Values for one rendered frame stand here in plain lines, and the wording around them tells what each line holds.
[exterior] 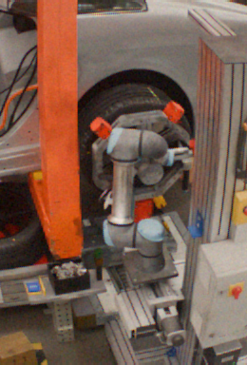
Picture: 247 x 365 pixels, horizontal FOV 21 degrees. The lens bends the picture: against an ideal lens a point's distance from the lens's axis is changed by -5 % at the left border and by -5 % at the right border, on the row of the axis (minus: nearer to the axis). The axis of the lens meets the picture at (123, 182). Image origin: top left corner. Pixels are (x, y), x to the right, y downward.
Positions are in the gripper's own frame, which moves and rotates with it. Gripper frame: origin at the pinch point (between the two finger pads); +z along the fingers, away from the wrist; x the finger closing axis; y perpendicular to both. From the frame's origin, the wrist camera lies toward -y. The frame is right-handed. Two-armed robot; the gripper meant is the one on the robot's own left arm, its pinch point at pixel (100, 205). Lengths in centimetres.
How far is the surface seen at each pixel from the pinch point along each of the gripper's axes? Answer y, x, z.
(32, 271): -3, 32, 54
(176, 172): 37, 41, -37
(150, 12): -33, 19, -102
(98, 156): -8.2, 28.8, -19.8
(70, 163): -25.3, -7.3, -9.0
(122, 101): -14, 30, -51
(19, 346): 7, 5, 94
